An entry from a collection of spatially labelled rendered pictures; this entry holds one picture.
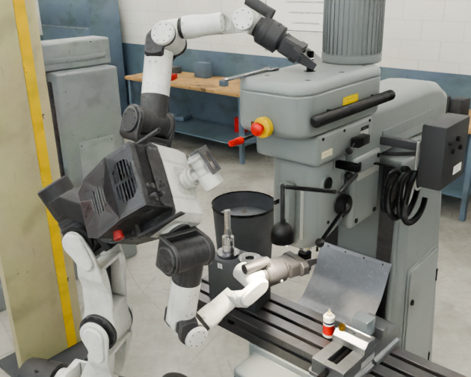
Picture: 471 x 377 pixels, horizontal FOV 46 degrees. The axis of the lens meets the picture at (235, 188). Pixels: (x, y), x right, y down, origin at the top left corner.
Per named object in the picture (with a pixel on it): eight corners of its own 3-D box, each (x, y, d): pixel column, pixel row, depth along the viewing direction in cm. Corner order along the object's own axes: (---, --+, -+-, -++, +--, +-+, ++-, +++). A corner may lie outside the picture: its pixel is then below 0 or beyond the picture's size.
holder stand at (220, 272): (255, 313, 211) (255, 268, 204) (208, 298, 223) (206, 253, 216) (271, 299, 221) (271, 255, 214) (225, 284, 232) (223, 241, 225)
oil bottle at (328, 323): (330, 339, 195) (331, 313, 191) (320, 335, 198) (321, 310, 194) (336, 334, 198) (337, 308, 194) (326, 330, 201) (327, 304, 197)
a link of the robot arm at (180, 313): (174, 355, 166) (183, 294, 157) (155, 330, 175) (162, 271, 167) (206, 345, 173) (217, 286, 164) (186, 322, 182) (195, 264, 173)
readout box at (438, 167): (442, 193, 173) (451, 128, 165) (415, 186, 179) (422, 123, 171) (466, 176, 187) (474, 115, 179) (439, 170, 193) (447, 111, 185)
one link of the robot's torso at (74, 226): (51, 233, 181) (74, 218, 176) (75, 216, 193) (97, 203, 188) (73, 265, 183) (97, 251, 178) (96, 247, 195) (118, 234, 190)
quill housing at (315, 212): (315, 258, 178) (318, 164, 166) (265, 240, 190) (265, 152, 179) (346, 238, 191) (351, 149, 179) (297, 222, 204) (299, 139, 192)
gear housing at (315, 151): (318, 168, 162) (318, 136, 159) (254, 153, 178) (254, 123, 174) (372, 143, 186) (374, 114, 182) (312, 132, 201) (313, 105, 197)
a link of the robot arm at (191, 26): (220, 19, 178) (164, 26, 182) (210, 7, 168) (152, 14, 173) (220, 51, 177) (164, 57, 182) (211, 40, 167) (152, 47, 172)
